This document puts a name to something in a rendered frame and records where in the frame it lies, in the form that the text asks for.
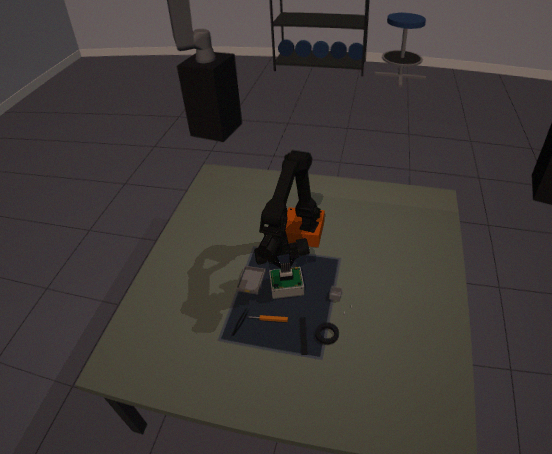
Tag green circuit board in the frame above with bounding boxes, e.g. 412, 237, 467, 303
270, 267, 303, 289

